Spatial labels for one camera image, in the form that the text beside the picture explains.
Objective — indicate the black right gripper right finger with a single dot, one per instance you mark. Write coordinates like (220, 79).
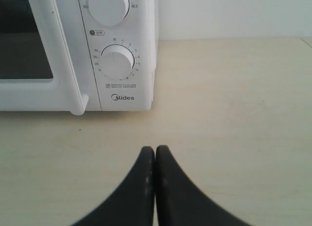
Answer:
(180, 202)

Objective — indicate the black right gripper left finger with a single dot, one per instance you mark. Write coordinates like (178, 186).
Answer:
(132, 202)

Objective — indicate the white microwave door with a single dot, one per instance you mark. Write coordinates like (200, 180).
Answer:
(45, 61)

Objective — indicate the white lower microwave knob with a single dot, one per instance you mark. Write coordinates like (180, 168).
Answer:
(116, 62)

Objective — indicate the white microwave knob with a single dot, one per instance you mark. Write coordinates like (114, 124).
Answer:
(109, 12)
(116, 62)

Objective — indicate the white microwave oven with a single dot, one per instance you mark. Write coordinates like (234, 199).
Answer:
(139, 33)

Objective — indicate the white upper microwave knob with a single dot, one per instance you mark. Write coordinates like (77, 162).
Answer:
(109, 12)

